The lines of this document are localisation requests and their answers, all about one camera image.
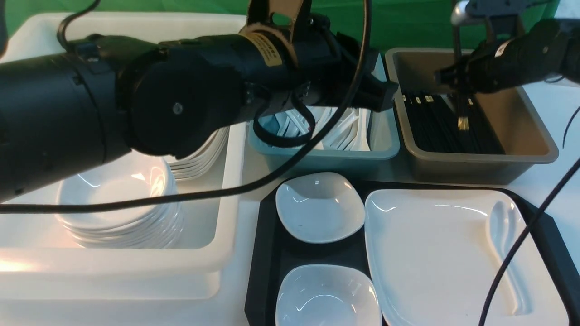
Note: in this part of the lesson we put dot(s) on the pile of black chopsticks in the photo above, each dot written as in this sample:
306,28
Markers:
433,124

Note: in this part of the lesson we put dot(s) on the brown plastic chopstick bin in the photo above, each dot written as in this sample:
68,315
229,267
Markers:
510,113

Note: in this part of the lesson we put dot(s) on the pile of white soup spoons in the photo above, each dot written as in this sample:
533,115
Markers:
350,133

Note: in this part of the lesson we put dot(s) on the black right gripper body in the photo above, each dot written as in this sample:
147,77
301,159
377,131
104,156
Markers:
490,68

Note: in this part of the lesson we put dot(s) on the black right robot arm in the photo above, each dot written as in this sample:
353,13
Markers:
551,47

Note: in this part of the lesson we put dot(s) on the small white bowl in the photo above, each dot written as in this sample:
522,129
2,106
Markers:
320,208
327,295

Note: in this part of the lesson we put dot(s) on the large white square plate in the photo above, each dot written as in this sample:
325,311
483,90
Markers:
428,254

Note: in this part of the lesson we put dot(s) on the blue plastic spoon bin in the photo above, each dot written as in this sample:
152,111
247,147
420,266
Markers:
383,139

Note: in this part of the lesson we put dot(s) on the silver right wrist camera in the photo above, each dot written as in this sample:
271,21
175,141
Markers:
469,12

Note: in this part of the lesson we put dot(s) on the green cloth backdrop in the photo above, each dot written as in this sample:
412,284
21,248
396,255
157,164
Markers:
395,23

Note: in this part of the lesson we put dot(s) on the large white plastic tub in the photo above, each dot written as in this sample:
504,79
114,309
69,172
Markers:
39,259

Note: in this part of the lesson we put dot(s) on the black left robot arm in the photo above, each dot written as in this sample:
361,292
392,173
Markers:
104,96

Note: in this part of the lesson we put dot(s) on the stack of white square plates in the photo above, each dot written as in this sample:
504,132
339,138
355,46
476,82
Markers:
200,162

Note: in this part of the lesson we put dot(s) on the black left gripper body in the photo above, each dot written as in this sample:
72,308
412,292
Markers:
373,93

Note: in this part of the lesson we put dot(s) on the white ceramic soup spoon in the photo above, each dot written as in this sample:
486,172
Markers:
501,227

